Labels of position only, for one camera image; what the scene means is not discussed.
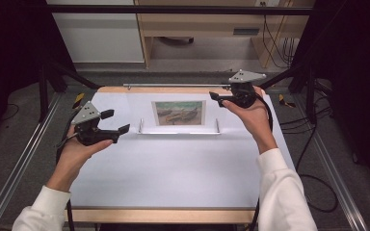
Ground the black horizontal frame bar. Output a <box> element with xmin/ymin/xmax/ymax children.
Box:
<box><xmin>44</xmin><ymin>4</ymin><xmax>316</xmax><ymax>15</ymax></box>

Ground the person's left hand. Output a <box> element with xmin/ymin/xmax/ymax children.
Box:
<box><xmin>54</xmin><ymin>125</ymin><xmax>114</xmax><ymax>179</ymax></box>

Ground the black curtain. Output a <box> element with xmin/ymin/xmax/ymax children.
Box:
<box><xmin>0</xmin><ymin>0</ymin><xmax>75</xmax><ymax>143</ymax></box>
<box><xmin>291</xmin><ymin>0</ymin><xmax>370</xmax><ymax>195</ymax></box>

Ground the black metal stand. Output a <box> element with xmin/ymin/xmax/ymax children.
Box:
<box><xmin>256</xmin><ymin>61</ymin><xmax>320</xmax><ymax>125</ymax></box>
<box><xmin>38</xmin><ymin>60</ymin><xmax>101</xmax><ymax>123</ymax></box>

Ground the clear acrylic picture frame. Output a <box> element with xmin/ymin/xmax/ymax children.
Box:
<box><xmin>122</xmin><ymin>82</ymin><xmax>234</xmax><ymax>137</ymax></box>

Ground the looped black floor cable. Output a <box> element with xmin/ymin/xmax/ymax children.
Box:
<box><xmin>297</xmin><ymin>124</ymin><xmax>339</xmax><ymax>214</ymax></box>

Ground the thin black floor cable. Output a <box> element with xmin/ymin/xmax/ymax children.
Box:
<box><xmin>0</xmin><ymin>103</ymin><xmax>20</xmax><ymax>122</ymax></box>

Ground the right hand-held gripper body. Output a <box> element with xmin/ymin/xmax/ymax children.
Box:
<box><xmin>227</xmin><ymin>69</ymin><xmax>268</xmax><ymax>110</ymax></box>

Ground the yellow black tape strip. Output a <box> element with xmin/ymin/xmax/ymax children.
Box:
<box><xmin>71</xmin><ymin>91</ymin><xmax>87</xmax><ymax>111</ymax></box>
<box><xmin>277</xmin><ymin>93</ymin><xmax>297</xmax><ymax>109</ymax></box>

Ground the black hanging cable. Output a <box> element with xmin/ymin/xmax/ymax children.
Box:
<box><xmin>261</xmin><ymin>2</ymin><xmax>291</xmax><ymax>69</ymax></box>

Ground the black curved object under desk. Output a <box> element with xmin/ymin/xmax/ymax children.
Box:
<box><xmin>158</xmin><ymin>36</ymin><xmax>196</xmax><ymax>46</ymax></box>

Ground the person's right hand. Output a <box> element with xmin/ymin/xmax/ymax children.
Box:
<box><xmin>221</xmin><ymin>85</ymin><xmax>276</xmax><ymax>144</ymax></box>

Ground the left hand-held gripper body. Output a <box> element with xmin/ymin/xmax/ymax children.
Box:
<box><xmin>70</xmin><ymin>100</ymin><xmax>111</xmax><ymax>147</ymax></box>

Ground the painting print card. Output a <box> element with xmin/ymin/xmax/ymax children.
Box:
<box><xmin>151</xmin><ymin>100</ymin><xmax>207</xmax><ymax>127</ymax></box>

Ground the pale blue table mat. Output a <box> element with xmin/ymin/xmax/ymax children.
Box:
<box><xmin>66</xmin><ymin>91</ymin><xmax>297</xmax><ymax>210</ymax></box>

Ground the aluminium floor rail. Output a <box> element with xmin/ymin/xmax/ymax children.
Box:
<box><xmin>293</xmin><ymin>94</ymin><xmax>370</xmax><ymax>231</ymax></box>
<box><xmin>0</xmin><ymin>92</ymin><xmax>63</xmax><ymax>231</ymax></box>

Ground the yellow hanging cable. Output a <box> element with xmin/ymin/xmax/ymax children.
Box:
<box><xmin>263</xmin><ymin>0</ymin><xmax>295</xmax><ymax>68</ymax></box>

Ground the light wooden desk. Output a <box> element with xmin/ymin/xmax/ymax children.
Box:
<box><xmin>134</xmin><ymin>0</ymin><xmax>316</xmax><ymax>69</ymax></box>

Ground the grey desk label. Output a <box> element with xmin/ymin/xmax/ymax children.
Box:
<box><xmin>232</xmin><ymin>27</ymin><xmax>261</xmax><ymax>37</ymax></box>

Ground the straight black floor cable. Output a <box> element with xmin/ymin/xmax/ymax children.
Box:
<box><xmin>278</xmin><ymin>105</ymin><xmax>333</xmax><ymax>127</ymax></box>

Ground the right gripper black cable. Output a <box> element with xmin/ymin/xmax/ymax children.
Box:
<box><xmin>246</xmin><ymin>92</ymin><xmax>275</xmax><ymax>231</ymax></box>

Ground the white cabinet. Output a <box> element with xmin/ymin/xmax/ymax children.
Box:
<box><xmin>44</xmin><ymin>0</ymin><xmax>145</xmax><ymax>64</ymax></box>

